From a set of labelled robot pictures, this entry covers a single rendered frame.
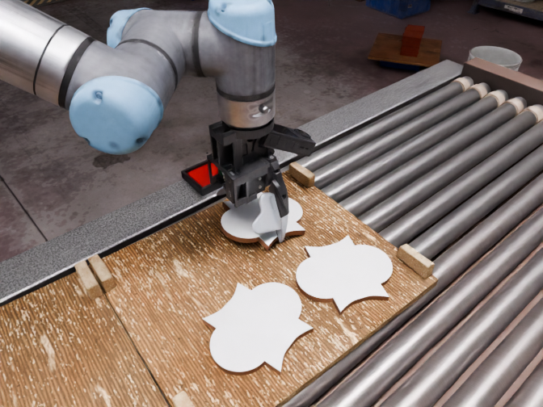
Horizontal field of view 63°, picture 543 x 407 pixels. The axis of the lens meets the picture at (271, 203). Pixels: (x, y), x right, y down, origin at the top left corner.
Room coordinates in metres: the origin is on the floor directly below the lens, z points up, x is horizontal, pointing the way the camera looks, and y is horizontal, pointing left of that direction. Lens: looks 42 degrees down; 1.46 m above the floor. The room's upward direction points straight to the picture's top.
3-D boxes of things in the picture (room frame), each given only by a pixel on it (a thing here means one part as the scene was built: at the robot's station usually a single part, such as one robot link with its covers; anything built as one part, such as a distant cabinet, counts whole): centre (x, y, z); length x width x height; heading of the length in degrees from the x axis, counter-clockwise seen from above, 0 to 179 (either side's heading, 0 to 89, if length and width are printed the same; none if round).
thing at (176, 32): (0.51, 0.14, 1.25); 0.11 x 0.11 x 0.08; 84
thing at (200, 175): (0.69, 0.13, 0.92); 0.06 x 0.06 x 0.01; 39
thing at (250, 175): (0.52, 0.04, 1.09); 0.09 x 0.08 x 0.12; 127
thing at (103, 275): (0.42, 0.25, 0.95); 0.06 x 0.02 x 0.03; 37
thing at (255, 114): (0.52, 0.03, 1.17); 0.08 x 0.08 x 0.05
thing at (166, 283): (0.43, 0.02, 0.93); 0.41 x 0.35 x 0.02; 127
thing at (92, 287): (0.41, 0.27, 0.95); 0.06 x 0.02 x 0.03; 37
